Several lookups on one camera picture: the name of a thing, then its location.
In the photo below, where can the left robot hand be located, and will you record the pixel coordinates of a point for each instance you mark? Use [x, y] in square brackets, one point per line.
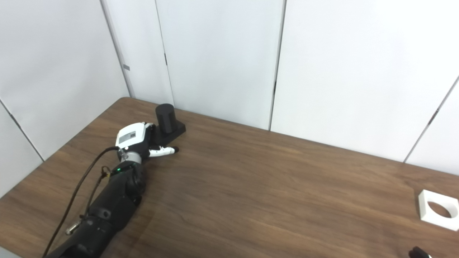
[138, 139]

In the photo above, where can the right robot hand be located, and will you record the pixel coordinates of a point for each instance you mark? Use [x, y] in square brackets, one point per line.
[419, 253]

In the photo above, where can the black peg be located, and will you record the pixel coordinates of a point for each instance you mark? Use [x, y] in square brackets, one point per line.
[168, 123]

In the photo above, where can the white square piece with hole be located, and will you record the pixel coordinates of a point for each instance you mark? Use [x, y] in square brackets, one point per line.
[439, 209]

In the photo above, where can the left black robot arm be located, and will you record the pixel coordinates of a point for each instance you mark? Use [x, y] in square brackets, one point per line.
[107, 211]

